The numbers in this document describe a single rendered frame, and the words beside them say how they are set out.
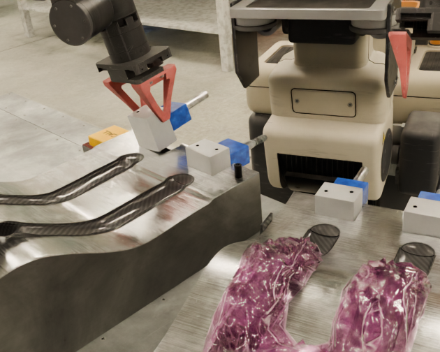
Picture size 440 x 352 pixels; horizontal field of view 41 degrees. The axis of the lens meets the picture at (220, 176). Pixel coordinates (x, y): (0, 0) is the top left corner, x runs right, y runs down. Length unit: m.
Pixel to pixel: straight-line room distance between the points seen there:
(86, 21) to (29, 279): 0.31
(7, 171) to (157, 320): 0.52
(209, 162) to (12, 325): 0.32
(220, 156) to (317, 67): 0.40
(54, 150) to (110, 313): 0.53
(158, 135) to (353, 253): 0.33
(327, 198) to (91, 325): 0.31
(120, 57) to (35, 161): 0.37
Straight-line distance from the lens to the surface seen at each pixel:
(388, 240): 0.71
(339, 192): 0.75
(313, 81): 1.11
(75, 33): 0.76
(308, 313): 0.56
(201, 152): 0.79
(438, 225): 0.72
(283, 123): 1.14
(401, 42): 0.73
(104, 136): 1.09
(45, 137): 1.23
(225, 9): 3.89
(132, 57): 0.82
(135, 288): 0.70
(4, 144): 1.24
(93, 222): 0.74
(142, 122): 0.86
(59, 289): 0.64
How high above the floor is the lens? 1.26
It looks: 28 degrees down
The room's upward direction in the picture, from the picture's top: 6 degrees counter-clockwise
